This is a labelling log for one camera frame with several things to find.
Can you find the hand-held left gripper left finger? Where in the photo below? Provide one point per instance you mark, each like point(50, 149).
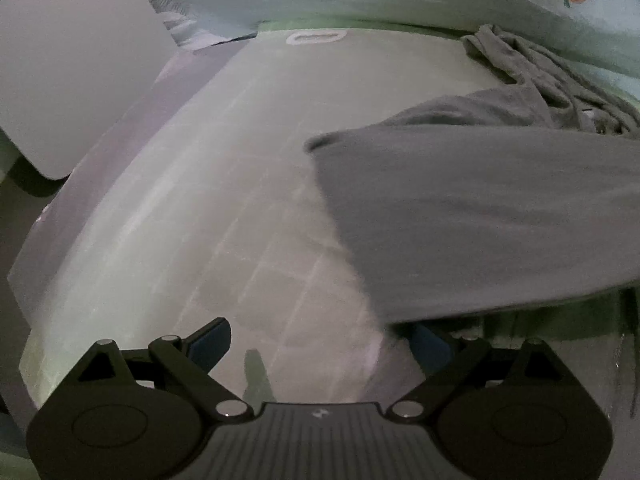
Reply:
point(212, 342)

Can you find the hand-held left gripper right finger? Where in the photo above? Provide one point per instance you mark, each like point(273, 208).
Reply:
point(427, 347)

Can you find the green grid mat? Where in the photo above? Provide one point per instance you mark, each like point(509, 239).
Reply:
point(200, 210)

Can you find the white underlay sheet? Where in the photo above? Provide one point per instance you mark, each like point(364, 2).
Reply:
point(165, 90)

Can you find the white rounded board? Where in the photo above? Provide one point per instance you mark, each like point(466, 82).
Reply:
point(75, 85)

